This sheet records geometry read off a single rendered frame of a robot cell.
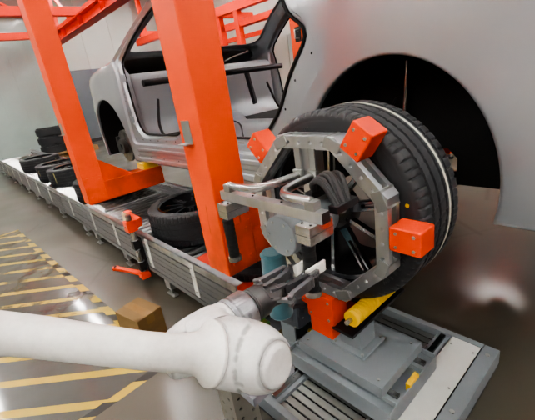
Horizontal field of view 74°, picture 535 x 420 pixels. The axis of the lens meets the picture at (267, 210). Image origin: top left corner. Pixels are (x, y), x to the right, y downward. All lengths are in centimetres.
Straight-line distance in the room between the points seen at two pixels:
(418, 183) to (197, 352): 71
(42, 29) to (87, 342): 282
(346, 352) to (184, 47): 130
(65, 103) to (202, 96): 193
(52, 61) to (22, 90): 1081
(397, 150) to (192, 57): 77
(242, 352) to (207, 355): 5
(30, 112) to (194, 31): 1272
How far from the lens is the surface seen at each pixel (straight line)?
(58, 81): 320
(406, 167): 102
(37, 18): 324
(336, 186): 92
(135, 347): 57
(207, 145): 139
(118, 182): 331
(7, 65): 1403
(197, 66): 138
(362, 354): 155
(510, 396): 185
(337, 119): 110
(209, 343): 58
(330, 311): 129
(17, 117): 1390
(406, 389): 157
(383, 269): 106
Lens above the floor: 130
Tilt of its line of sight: 20 degrees down
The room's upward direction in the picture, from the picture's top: 9 degrees counter-clockwise
